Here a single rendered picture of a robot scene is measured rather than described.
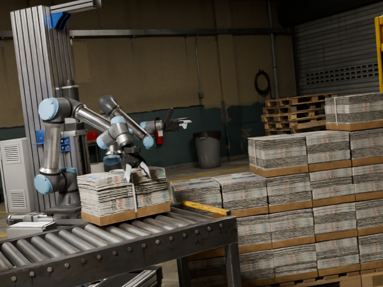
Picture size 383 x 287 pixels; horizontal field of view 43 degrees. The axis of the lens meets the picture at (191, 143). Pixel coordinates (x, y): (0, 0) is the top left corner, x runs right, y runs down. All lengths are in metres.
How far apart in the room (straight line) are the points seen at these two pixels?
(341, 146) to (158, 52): 7.53
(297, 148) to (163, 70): 7.47
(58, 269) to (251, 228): 1.52
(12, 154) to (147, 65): 7.21
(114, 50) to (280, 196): 7.29
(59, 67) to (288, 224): 1.75
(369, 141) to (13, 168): 2.29
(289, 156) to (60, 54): 1.59
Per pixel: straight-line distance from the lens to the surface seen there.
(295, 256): 3.30
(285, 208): 3.21
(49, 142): 2.78
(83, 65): 9.78
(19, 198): 3.35
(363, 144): 3.36
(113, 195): 2.39
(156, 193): 2.49
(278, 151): 3.15
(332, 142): 3.28
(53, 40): 3.23
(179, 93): 10.57
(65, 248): 2.16
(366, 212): 3.43
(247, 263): 3.23
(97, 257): 2.02
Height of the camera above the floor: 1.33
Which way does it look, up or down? 4 degrees down
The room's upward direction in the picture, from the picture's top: 6 degrees counter-clockwise
